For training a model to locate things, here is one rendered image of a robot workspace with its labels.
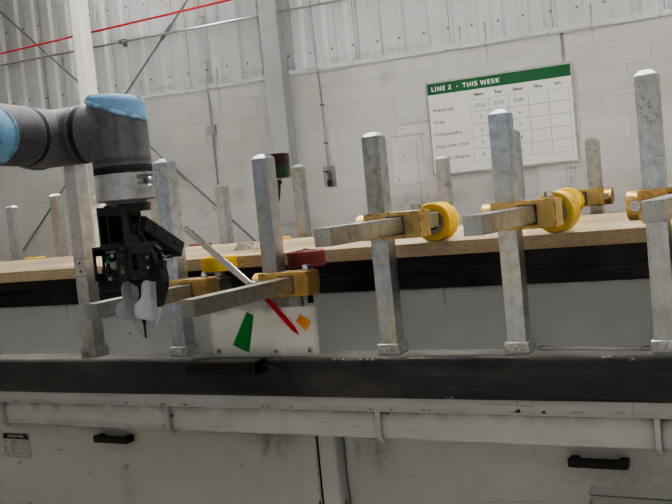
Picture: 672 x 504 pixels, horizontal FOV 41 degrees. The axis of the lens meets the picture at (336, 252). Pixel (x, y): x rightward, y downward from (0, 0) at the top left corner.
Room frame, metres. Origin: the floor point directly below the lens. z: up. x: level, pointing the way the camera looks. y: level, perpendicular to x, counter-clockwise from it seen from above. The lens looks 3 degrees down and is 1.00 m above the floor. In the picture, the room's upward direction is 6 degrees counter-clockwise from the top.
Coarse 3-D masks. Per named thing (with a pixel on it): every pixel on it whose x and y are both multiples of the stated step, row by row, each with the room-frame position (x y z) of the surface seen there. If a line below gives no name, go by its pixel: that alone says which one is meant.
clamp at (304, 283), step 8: (280, 272) 1.80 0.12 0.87; (288, 272) 1.78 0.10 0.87; (296, 272) 1.77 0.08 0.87; (304, 272) 1.76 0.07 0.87; (312, 272) 1.78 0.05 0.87; (264, 280) 1.81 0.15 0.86; (296, 280) 1.77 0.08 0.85; (304, 280) 1.76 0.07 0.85; (312, 280) 1.78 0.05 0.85; (296, 288) 1.77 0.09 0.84; (304, 288) 1.77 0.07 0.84; (312, 288) 1.78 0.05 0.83; (280, 296) 1.79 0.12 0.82; (288, 296) 1.78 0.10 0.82; (296, 296) 1.78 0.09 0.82
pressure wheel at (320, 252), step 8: (304, 248) 1.86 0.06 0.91; (320, 248) 1.88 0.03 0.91; (288, 256) 1.85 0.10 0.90; (296, 256) 1.83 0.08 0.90; (304, 256) 1.83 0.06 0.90; (312, 256) 1.83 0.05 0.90; (320, 256) 1.84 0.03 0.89; (288, 264) 1.85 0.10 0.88; (296, 264) 1.83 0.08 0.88; (312, 264) 1.83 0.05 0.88; (320, 264) 1.84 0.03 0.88; (312, 296) 1.86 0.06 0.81
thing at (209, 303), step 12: (240, 288) 1.62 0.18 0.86; (252, 288) 1.65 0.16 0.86; (264, 288) 1.69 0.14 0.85; (276, 288) 1.72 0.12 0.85; (288, 288) 1.76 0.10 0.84; (180, 300) 1.51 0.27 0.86; (192, 300) 1.49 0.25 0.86; (204, 300) 1.52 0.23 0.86; (216, 300) 1.55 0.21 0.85; (228, 300) 1.58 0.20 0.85; (240, 300) 1.61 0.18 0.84; (252, 300) 1.65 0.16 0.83; (192, 312) 1.49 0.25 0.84; (204, 312) 1.52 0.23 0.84
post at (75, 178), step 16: (64, 176) 2.06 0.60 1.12; (80, 176) 2.06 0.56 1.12; (80, 192) 2.05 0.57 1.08; (80, 208) 2.05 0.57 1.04; (80, 224) 2.04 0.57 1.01; (80, 240) 2.05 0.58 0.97; (80, 256) 2.05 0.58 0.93; (80, 272) 2.05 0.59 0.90; (80, 288) 2.05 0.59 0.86; (96, 288) 2.07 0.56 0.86; (80, 304) 2.06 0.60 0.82; (80, 320) 2.06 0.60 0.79; (96, 320) 2.06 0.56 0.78; (96, 336) 2.05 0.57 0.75; (96, 352) 2.04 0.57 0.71
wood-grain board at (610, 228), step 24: (600, 216) 2.27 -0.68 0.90; (624, 216) 2.13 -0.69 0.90; (288, 240) 2.74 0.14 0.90; (312, 240) 2.55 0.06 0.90; (408, 240) 1.99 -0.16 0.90; (456, 240) 1.79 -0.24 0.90; (480, 240) 1.77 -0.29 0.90; (528, 240) 1.72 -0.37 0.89; (552, 240) 1.70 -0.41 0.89; (576, 240) 1.68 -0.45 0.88; (600, 240) 1.66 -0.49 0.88; (624, 240) 1.64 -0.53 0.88; (0, 264) 3.15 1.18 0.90; (24, 264) 2.90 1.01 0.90; (48, 264) 2.69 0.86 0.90; (72, 264) 2.50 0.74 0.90; (192, 264) 2.10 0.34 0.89; (240, 264) 2.04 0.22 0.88
